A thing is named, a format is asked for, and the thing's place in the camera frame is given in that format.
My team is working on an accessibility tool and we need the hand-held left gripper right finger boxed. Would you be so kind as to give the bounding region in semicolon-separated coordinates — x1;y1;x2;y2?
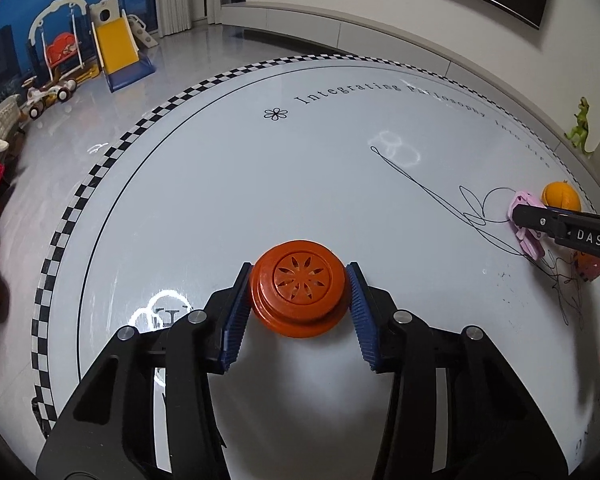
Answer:
345;261;568;480

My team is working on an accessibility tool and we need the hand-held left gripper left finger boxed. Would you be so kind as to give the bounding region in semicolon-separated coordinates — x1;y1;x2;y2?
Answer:
36;261;255;480

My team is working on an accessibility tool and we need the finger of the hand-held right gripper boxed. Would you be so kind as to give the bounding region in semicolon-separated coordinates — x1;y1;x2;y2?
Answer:
510;203;577;244

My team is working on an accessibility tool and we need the small pink plastic toy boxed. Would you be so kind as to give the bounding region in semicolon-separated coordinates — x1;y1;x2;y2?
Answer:
508;188;549;261

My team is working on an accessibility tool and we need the orange round lid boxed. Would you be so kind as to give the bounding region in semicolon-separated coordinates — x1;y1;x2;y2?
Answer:
248;239;352;339

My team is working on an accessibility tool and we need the small orange pink toy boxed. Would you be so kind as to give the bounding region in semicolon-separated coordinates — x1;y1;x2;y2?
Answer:
574;252;600;282

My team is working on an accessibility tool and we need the orange fruit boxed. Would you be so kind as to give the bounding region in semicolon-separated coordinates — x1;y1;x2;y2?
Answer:
540;180;581;211

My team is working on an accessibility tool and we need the thin black thread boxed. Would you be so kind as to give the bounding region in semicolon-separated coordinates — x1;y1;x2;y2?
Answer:
369;144;600;327

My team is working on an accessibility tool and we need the green toy dinosaur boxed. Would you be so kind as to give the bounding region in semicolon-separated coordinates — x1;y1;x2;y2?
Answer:
565;97;597;159

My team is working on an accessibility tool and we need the white toy car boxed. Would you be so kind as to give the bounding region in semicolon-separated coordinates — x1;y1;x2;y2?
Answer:
18;74;79;122

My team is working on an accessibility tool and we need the yellow toy slide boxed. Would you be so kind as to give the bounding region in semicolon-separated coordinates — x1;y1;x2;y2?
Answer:
88;0;157;94

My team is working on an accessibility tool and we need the white low cabinet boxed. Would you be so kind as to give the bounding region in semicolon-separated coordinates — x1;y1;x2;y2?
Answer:
219;2;482;82

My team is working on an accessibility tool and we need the white woven basket chair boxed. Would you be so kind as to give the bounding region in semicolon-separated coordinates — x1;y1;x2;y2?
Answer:
0;94;24;151

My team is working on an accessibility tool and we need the white toy swing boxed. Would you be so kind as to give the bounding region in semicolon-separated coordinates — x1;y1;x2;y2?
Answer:
28;1;99;84

